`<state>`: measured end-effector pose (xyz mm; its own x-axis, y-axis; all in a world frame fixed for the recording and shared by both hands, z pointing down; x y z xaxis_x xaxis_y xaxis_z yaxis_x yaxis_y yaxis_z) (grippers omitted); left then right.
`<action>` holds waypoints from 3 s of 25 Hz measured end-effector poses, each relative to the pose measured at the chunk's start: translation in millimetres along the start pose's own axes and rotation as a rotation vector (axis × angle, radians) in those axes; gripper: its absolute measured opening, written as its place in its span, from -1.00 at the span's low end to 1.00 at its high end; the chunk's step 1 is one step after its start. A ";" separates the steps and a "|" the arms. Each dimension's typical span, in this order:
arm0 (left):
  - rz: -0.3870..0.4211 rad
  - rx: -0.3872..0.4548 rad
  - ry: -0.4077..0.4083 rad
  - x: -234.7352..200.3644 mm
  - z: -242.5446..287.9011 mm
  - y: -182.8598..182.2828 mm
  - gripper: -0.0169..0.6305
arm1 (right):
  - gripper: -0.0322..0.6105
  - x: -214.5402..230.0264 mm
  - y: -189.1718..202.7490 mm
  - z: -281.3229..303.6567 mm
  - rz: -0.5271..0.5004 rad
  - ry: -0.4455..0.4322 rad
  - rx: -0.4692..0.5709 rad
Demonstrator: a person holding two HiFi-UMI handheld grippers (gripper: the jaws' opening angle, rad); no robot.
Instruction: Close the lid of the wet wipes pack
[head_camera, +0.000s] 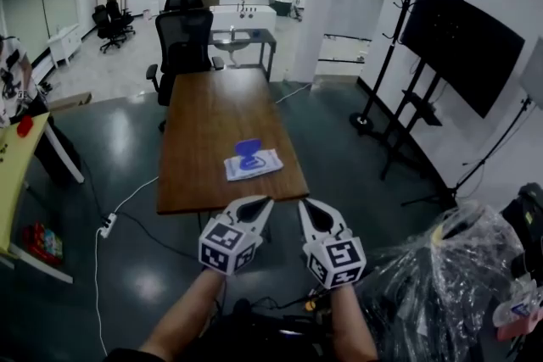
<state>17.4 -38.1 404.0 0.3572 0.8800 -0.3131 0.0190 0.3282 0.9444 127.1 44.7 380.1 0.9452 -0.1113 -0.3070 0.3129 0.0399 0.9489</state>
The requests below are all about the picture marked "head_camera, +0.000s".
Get white wet wipes pack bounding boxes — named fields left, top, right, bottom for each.
left=223, top=138, right=284, bottom=182

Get black mesh office chair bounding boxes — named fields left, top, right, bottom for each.
left=163, top=0, right=204, bottom=14
left=145, top=8, right=225, bottom=133

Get person's left forearm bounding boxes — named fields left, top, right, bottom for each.
left=137, top=268, right=227, bottom=362

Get red object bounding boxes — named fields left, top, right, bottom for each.
left=16, top=114, right=35, bottom=139

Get black bag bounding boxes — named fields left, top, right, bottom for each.
left=499, top=181, right=543, bottom=281

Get pink wrapped item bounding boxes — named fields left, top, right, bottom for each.
left=491, top=271, right=543, bottom=343

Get green bathtub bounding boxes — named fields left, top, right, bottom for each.
left=267, top=0, right=295, bottom=17

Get white power strip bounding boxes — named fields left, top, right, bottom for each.
left=98, top=212, right=119, bottom=239

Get wide grey window blind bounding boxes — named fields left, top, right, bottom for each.
left=1, top=0, right=80, bottom=61

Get white counter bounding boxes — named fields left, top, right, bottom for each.
left=209, top=4, right=278, bottom=31

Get yellow table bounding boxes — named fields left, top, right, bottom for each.
left=0, top=112, right=86, bottom=285

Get clear plastic bag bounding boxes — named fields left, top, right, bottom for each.
left=359, top=200, right=528, bottom=362

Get person's black clothing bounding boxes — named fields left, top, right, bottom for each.
left=104, top=309, right=383, bottom=362

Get white floor cable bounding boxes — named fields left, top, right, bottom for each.
left=274, top=82, right=313, bottom=105

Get white low cabinet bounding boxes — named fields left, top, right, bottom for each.
left=46, top=23, right=83, bottom=70

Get black television stand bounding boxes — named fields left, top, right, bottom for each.
left=378, top=59, right=457, bottom=209

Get red colourful box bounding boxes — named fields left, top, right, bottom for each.
left=22, top=221, right=64, bottom=267

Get white power cable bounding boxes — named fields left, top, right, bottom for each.
left=92, top=175, right=160, bottom=358

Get black light tripod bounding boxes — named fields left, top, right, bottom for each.
left=400, top=96, right=536, bottom=209

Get black television screen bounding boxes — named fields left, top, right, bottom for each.
left=399, top=0, right=527, bottom=120

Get person's right forearm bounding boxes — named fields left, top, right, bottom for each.
left=327, top=282, right=379, bottom=362

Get black coat stand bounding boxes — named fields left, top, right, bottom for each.
left=349, top=0, right=420, bottom=136

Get black floor cable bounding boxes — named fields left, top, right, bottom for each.
left=79, top=159, right=201, bottom=262

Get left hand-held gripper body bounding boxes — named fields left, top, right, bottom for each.
left=198, top=212, right=265, bottom=277

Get grey softbox panel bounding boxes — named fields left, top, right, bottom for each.
left=518, top=35, right=543, bottom=112

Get grey sink table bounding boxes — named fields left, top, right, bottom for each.
left=208, top=27, right=278, bottom=82

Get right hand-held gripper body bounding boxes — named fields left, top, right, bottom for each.
left=301, top=227, right=367, bottom=290

